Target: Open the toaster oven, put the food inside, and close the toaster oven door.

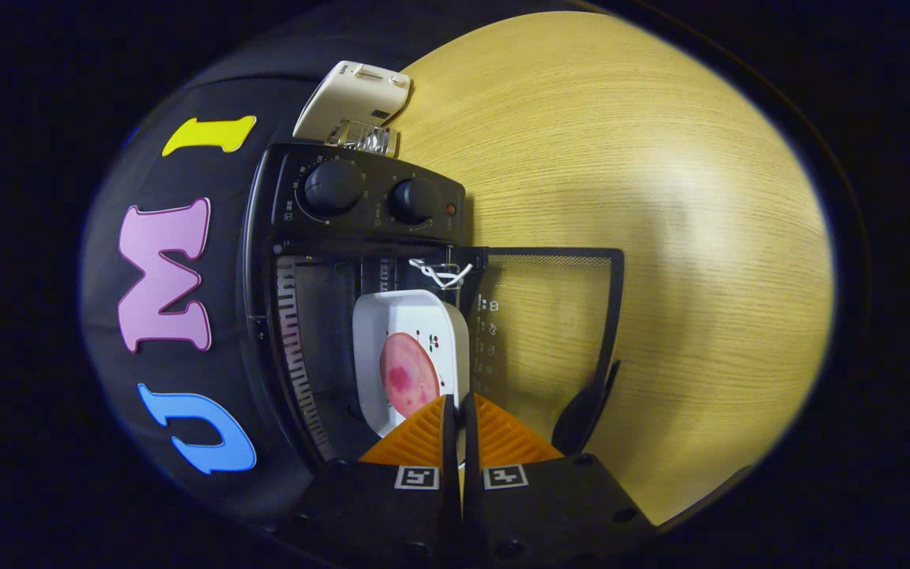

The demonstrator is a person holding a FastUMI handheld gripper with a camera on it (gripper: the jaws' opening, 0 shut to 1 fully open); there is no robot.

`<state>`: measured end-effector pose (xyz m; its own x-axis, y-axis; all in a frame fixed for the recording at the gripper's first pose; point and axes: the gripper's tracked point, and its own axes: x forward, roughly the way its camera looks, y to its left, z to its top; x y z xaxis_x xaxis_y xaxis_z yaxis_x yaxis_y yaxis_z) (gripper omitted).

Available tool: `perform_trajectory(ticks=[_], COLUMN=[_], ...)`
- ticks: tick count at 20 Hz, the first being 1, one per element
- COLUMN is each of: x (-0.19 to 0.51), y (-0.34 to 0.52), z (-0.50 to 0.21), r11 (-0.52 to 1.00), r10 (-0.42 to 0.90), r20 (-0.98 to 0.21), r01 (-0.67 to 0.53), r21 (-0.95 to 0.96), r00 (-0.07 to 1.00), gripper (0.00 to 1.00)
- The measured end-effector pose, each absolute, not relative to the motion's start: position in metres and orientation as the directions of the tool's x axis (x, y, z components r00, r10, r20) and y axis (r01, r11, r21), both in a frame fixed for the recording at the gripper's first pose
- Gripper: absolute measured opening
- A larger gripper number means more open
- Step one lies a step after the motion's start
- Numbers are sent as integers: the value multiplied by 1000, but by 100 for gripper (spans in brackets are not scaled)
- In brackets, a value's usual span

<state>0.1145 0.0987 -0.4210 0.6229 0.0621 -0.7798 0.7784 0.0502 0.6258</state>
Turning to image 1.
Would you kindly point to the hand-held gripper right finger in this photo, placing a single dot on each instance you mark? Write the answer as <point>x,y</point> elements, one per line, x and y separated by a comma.
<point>502,506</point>

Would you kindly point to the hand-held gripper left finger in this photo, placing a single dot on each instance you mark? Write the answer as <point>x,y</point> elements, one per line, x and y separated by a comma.
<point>423,506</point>

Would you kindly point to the round pink food slice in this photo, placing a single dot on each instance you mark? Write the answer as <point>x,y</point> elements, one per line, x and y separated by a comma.
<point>407,371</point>

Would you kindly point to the white square plate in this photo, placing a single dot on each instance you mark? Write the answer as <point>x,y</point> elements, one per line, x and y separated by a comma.
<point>392,316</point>

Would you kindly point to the black toaster oven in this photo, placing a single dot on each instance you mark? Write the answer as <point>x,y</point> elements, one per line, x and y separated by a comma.
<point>376,197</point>

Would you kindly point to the white bread toaster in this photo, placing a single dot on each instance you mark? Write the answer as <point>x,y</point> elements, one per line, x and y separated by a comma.
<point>352,95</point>

